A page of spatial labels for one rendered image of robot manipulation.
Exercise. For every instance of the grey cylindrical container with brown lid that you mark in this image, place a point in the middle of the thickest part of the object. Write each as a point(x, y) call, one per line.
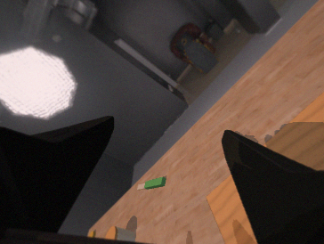
point(117, 233)

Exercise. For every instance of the yellow flat disc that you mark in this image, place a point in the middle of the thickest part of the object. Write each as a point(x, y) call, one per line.
point(93, 233)

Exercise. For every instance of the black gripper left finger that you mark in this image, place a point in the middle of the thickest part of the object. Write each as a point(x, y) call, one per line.
point(44, 173)

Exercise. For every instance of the light wooden board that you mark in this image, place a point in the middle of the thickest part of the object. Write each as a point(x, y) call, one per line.
point(302, 140)

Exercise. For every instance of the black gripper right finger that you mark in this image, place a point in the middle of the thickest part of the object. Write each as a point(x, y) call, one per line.
point(283, 199)

